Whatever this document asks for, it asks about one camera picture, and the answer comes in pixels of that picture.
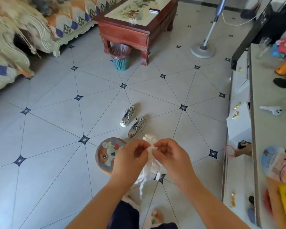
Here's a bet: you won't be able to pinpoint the person's left forearm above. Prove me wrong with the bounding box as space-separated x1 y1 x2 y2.
65 177 134 229

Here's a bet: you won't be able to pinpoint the orange flat board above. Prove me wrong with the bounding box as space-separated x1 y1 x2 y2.
266 176 286 229

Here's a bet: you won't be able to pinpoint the pink slipper with green charm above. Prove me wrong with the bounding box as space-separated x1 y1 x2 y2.
147 207 165 229

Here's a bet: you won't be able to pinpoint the floral sneaker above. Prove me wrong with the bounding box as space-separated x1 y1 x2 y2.
128 116 145 140
120 105 136 128

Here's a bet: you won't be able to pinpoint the round printed hand fan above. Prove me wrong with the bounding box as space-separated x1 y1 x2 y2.
260 146 286 186

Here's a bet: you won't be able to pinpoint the white key shaped toy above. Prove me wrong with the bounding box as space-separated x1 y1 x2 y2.
260 105 283 116

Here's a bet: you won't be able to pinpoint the person's right forearm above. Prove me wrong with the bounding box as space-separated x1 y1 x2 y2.
181 175 251 229

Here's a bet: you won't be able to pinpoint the pink hair band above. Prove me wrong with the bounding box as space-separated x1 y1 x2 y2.
225 145 237 158

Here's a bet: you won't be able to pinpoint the person's left leg navy trousers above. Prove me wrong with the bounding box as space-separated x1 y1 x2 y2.
108 195 141 229

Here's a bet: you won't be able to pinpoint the colourful toy pile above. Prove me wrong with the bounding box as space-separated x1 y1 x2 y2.
271 35 286 60

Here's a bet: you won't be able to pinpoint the red wooden coffee table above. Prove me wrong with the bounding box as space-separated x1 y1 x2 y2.
93 0 180 66

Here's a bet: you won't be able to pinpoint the white fan power cable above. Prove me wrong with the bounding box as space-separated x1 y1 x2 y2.
221 2 264 26

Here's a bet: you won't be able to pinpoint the round stool with dog print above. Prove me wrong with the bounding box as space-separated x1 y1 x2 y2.
95 137 127 175

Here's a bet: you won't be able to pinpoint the black cabinet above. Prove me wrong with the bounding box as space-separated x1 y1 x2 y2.
231 0 286 70

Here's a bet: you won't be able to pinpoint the person's left hand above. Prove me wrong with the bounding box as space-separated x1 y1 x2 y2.
109 140 151 186

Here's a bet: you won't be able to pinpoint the clear glass cup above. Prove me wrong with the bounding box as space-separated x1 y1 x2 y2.
257 37 272 59

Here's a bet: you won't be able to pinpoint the person's leg navy trousers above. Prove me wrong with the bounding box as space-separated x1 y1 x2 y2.
108 195 141 229
155 221 179 229

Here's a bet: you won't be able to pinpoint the quilted sofa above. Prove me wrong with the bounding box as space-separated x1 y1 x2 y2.
0 0 121 97

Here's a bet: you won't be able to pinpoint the person's right hand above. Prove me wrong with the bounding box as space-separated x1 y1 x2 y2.
153 138 198 186

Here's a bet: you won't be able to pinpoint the person's right leg navy trousers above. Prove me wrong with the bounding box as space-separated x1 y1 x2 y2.
155 221 179 229

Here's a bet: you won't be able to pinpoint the white standing fan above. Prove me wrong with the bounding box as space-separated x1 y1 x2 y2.
190 0 229 59

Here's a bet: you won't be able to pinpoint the white drawer cabinet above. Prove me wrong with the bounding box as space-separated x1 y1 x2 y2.
221 44 286 229

